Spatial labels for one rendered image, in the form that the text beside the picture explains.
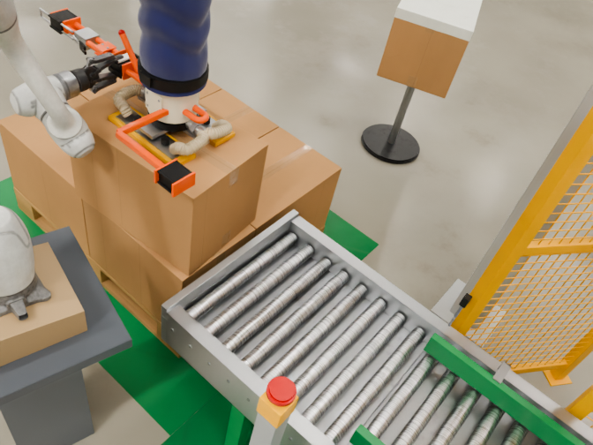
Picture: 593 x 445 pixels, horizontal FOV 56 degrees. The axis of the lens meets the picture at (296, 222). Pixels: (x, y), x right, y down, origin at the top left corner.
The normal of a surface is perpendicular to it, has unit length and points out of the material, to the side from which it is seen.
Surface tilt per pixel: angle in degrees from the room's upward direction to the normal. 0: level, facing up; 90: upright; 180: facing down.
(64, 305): 5
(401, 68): 90
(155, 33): 109
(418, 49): 90
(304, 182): 0
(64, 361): 0
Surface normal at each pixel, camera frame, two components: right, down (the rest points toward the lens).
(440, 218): 0.17, -0.69
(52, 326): 0.57, 0.65
